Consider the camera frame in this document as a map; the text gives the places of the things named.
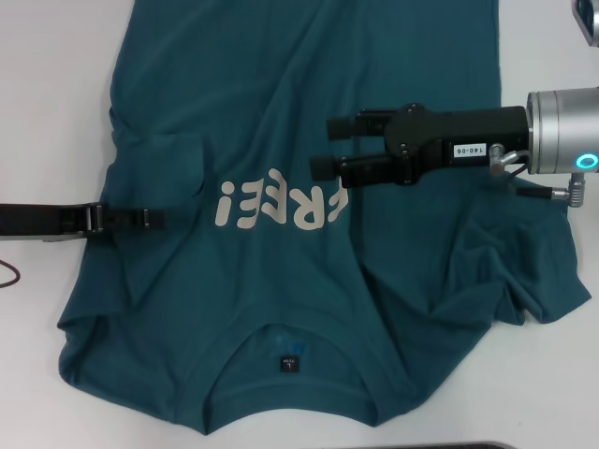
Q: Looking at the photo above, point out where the thin left gripper cable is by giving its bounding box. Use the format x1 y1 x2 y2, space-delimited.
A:
0 259 22 289

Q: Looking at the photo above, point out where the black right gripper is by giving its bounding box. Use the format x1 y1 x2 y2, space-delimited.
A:
310 102 533 190

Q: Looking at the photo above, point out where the right gripper cable with plugs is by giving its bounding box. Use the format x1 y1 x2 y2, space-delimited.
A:
486 143 587 210

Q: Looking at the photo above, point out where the teal t-shirt with FREE print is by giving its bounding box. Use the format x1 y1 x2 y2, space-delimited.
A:
56 0 594 425

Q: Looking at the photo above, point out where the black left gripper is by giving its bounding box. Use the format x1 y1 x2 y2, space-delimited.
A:
0 199 167 244

